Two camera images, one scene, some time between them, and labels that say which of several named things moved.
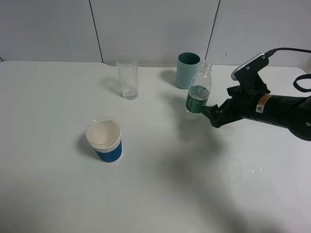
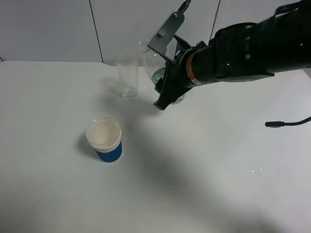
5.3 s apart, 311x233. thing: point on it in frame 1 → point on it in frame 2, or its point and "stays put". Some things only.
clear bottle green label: (199, 90) → (154, 66)
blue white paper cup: (104, 134) stays put
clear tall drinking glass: (127, 70) stays put
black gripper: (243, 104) → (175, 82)
